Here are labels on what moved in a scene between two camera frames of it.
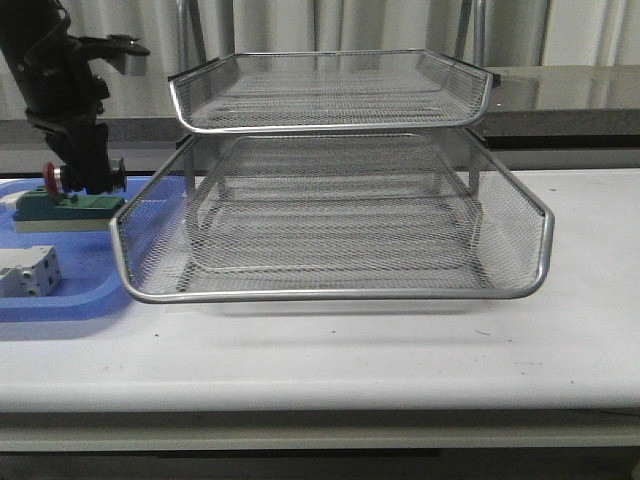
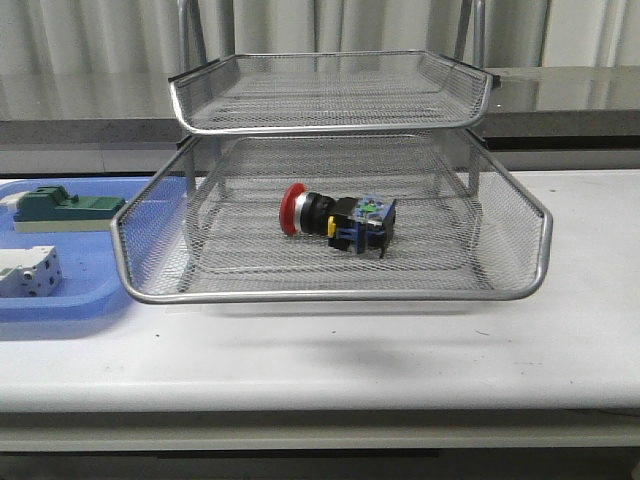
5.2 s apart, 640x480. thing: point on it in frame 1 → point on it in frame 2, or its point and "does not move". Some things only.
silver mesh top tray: (331, 91) does not move
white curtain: (518, 33) does not move
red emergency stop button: (51, 177) → (354, 224)
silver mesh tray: (338, 217) does not move
